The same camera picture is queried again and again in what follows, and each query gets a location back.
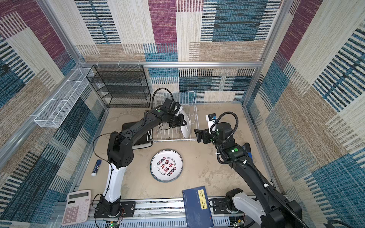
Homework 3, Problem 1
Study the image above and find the black square plate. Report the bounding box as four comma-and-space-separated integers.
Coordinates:
121, 121, 154, 149

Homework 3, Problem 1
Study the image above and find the white round plate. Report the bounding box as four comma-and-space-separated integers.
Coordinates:
179, 107, 191, 139
150, 149, 183, 183

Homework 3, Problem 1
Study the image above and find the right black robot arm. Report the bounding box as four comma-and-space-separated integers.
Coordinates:
194, 122, 307, 228

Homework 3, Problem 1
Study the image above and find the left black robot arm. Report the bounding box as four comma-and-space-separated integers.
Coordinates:
94, 98, 187, 219

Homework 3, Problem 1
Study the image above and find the black mesh shelf rack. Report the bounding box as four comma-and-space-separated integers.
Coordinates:
86, 65, 151, 108

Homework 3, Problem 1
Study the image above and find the blue book yellow label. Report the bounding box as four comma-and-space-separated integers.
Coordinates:
182, 186, 214, 228

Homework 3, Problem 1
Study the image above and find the blue white marker pen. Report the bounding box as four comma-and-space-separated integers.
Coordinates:
91, 159, 102, 177

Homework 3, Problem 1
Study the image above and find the pink calculator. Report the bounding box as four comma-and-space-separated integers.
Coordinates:
61, 190, 91, 226

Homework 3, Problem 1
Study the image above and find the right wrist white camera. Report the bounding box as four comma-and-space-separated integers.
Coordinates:
206, 113, 217, 134

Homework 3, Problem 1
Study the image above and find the white wire dish rack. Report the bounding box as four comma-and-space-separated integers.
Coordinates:
147, 90, 199, 143

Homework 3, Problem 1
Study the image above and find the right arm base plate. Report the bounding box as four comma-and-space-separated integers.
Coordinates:
209, 198, 243, 214

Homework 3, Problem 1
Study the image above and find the aluminium front rail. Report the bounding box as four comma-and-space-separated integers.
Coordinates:
51, 195, 294, 228

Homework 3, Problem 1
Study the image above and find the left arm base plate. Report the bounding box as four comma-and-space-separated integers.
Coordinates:
94, 201, 136, 219

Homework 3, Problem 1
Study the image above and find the white wire wall basket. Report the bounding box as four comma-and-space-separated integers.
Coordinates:
34, 67, 90, 128

